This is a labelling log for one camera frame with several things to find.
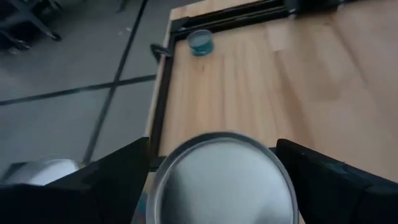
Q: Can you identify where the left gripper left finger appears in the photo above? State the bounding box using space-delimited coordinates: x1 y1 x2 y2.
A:
0 136 152 224

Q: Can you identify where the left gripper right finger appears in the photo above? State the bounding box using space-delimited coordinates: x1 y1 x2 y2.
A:
275 138 398 224

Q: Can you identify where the tall teal Cherries can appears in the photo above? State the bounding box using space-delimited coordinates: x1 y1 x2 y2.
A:
146 131 300 224

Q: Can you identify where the short teal can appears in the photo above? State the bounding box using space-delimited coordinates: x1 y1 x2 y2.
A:
186 29 215 57

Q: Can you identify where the small black clamp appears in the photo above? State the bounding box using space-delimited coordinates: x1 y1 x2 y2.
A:
150 42 172 60

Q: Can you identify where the black chair base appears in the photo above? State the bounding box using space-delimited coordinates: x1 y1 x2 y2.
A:
0 0 63 51

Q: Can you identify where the black aluminium table frame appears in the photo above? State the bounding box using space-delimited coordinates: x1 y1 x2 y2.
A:
149 0 343 172

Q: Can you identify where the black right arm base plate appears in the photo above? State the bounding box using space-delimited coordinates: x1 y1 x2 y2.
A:
284 0 343 12

